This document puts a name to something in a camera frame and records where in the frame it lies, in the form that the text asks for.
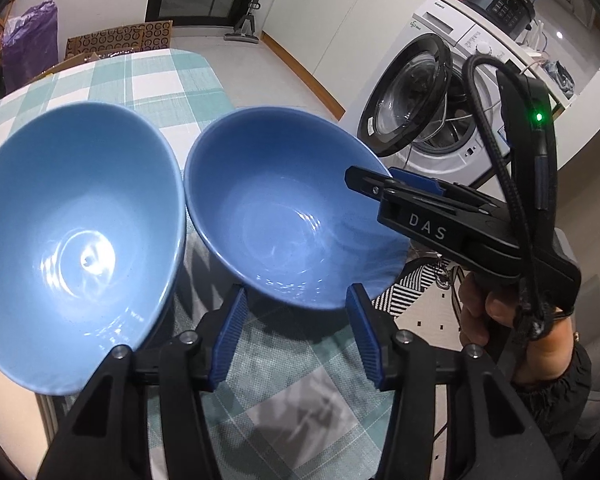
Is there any grey plastic bag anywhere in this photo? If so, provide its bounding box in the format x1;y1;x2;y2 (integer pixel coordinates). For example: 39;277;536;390
547;60;578;101

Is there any black braided cable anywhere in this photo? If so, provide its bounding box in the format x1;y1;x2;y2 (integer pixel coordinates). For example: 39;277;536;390
462;52;556;341

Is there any purple plastic bag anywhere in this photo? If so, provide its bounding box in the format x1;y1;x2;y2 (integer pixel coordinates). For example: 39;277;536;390
2;0;60;91

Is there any white base cabinet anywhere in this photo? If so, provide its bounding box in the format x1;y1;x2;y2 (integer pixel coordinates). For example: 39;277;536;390
262;0;421;121

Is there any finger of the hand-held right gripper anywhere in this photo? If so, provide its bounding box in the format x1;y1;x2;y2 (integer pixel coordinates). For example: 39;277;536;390
390;166;448;198
345;165;396;201

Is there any blue bowl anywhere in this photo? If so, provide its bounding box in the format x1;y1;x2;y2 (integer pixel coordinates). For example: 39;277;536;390
182;106;412;311
0;101;187;397

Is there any person's right hand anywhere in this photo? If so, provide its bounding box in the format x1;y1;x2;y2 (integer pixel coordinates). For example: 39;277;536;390
457;272;576;358

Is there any white washing machine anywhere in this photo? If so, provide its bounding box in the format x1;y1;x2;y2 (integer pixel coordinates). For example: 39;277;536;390
357;0;531;186

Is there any patterned cardboard box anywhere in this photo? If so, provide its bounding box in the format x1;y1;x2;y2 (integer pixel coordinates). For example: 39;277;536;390
64;20;175;61

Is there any white dotted floor mat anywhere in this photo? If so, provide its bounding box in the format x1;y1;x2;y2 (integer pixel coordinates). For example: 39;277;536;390
395;280;471;361

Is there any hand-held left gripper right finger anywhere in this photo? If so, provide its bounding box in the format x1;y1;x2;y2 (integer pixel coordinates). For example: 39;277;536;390
345;284;563;480

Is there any upright vacuum cleaner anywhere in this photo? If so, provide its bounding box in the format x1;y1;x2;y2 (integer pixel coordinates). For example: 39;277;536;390
224;0;263;43

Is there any black white striped mat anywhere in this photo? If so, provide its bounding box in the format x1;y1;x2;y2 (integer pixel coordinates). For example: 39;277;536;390
372;262;448;316

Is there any black pressure cooker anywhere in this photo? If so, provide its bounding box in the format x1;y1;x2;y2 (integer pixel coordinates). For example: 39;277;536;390
464;0;537;41

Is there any person's right forearm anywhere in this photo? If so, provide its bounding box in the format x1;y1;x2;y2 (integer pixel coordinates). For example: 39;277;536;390
507;317;593;461

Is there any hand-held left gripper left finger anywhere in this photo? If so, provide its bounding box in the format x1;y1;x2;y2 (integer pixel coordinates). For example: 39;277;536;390
37;285;248;480

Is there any teal checkered tablecloth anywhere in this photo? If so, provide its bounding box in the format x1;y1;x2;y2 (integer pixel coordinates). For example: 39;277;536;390
0;49;416;480

